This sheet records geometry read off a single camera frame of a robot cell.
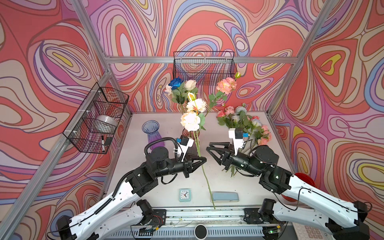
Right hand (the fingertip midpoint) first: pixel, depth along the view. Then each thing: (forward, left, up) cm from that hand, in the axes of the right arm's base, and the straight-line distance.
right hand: (209, 151), depth 57 cm
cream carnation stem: (-1, +4, -1) cm, 4 cm away
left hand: (-3, +1, -3) cm, 4 cm away
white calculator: (-25, -45, -34) cm, 62 cm away
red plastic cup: (-3, -49, -24) cm, 55 cm away
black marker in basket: (+12, +50, -10) cm, 52 cm away
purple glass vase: (+28, +31, -18) cm, 45 cm away
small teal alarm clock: (-7, +11, -34) cm, 36 cm away
